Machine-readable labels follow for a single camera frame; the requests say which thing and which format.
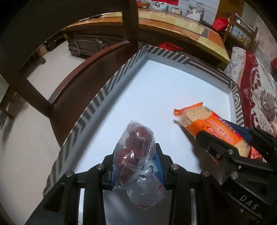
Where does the clear bag of red dates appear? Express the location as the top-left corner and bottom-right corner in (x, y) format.
(112, 120), (166, 210)

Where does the couple photo frame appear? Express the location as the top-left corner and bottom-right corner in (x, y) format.
(151, 1), (168, 11)

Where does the dark wooden chair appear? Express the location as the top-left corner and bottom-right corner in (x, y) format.
(1, 1), (139, 150)

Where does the floral red sofa blanket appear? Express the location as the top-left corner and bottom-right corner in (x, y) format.
(224, 47), (276, 137)

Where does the wooden side shelf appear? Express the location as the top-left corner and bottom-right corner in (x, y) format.
(222, 13), (259, 50)

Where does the white tray with striped rim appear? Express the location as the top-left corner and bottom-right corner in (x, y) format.
(44, 46), (244, 193)

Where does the red gift bag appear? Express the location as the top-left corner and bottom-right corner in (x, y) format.
(212, 17), (229, 33)

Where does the white cat picture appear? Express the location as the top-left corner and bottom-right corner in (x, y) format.
(185, 4), (204, 22)

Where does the wooden coffee table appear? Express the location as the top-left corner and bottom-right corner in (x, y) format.
(63, 9), (230, 65)

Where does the orange cracker packet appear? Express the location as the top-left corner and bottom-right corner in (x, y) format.
(173, 102), (262, 161)

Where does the red cloth on chair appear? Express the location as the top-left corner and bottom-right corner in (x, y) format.
(158, 42), (183, 52)

